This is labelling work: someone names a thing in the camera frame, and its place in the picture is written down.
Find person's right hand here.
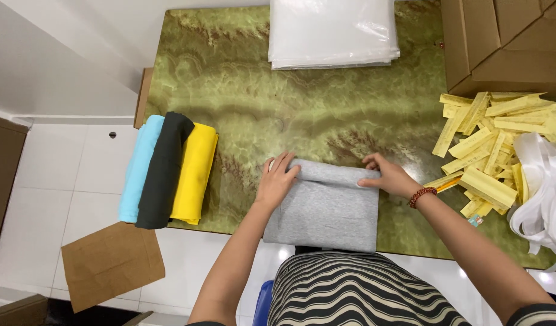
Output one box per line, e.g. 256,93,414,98
357,152,423,200

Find blue plastic stool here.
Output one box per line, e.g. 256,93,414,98
252,280,275,326

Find flat brown cardboard sheet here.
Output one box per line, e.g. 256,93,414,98
61,221,166,314

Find narrow cardboard piece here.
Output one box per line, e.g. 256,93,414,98
133,67,155,130

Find grey garment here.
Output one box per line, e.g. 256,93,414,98
263,158,382,254

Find yellow folded garment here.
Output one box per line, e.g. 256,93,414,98
170,122,219,225

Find light blue folded garment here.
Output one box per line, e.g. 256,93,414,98
118,114,165,224

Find person's left hand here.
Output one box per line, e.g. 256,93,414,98
254,151,302,212

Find bundle of white ribbons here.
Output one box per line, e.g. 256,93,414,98
507,132,556,273

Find person's striped clothing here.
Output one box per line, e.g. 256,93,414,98
266,251,556,326

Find large cardboard box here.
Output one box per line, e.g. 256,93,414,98
440,0,556,98

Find black folded garment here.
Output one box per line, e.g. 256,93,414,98
135,111,195,230

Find stack of clear plastic bags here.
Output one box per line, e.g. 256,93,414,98
267,0,401,71

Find orange pencil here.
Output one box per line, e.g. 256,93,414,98
436,177,462,194

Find red bead bracelet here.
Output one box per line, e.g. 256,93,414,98
408,187,438,209

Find pile of yellow paper labels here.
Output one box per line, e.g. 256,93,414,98
424,91,556,219

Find small cardboard box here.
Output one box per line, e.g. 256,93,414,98
0,294,49,326

